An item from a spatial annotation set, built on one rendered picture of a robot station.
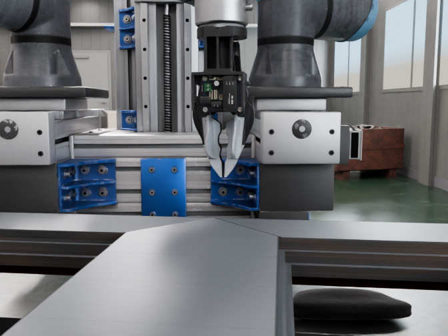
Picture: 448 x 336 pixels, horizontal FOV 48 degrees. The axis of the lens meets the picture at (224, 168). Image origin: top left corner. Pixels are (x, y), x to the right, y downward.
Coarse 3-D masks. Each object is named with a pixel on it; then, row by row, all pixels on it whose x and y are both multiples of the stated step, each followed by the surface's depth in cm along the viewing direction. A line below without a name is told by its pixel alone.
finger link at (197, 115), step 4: (200, 104) 74; (200, 108) 74; (196, 112) 74; (200, 112) 74; (196, 116) 74; (200, 116) 74; (204, 116) 74; (196, 120) 74; (200, 120) 74; (196, 124) 75; (200, 124) 74; (196, 128) 75; (200, 128) 75; (200, 132) 75; (200, 136) 75; (204, 144) 75
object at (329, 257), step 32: (0, 256) 60; (32, 256) 60; (64, 256) 60; (96, 256) 60; (288, 256) 57; (320, 256) 57; (352, 256) 56; (384, 256) 56; (416, 256) 56; (288, 288) 49; (288, 320) 42
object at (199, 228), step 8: (176, 224) 64; (184, 224) 64; (192, 224) 64; (200, 224) 64; (208, 224) 64; (216, 224) 64; (224, 224) 64; (232, 224) 64; (136, 232) 60; (144, 232) 60; (152, 232) 60; (160, 232) 60; (168, 232) 60; (176, 232) 60; (184, 232) 60; (192, 232) 60; (200, 232) 60; (208, 232) 60; (216, 232) 60; (224, 232) 60; (232, 232) 60; (240, 232) 60; (248, 232) 60; (256, 232) 60; (264, 232) 60
